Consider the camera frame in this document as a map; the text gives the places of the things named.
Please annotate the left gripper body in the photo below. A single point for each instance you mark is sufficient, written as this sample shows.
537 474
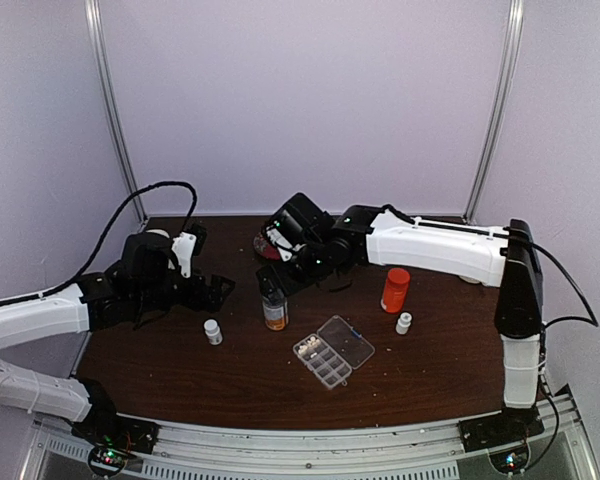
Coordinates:
191 299

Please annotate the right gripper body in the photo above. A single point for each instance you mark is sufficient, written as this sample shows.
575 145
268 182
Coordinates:
295 280

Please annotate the grey capped supplement bottle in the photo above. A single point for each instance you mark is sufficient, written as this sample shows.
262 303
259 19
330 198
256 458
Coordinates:
274 306

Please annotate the small white bottle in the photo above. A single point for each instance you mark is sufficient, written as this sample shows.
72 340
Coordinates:
403 323
213 332

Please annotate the orange pill bottle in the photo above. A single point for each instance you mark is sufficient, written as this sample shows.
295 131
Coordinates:
395 290

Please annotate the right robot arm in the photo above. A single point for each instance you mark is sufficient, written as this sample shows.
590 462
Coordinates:
313 244

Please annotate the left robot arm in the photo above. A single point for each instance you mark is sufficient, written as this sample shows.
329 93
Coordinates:
154 274

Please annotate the red floral plate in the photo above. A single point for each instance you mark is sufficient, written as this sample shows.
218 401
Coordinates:
262 247

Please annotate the clear plastic pill organizer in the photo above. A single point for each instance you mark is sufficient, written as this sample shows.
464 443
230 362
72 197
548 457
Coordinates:
334 352

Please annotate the white cup at right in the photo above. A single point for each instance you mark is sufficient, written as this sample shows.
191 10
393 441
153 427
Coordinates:
471 280

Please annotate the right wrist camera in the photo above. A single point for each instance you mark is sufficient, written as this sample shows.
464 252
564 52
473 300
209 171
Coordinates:
277 247

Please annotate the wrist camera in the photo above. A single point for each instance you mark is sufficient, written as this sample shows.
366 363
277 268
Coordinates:
187 245
277 247

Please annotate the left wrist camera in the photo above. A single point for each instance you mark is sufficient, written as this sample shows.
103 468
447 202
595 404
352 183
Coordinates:
187 245

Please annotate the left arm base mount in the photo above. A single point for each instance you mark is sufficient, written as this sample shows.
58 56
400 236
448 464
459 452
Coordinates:
115 439

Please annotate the front aluminium rail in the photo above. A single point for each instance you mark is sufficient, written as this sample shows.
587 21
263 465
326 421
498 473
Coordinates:
434 450

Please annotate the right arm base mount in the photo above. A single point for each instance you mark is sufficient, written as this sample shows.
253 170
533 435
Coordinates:
504 436

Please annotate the left aluminium frame post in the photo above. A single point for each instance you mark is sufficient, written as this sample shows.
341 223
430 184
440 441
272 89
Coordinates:
112 115

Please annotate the aluminium frame post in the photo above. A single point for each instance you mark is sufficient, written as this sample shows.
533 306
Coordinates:
509 57
112 115

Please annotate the right aluminium frame post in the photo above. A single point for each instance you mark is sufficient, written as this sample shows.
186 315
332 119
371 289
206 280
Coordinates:
509 57

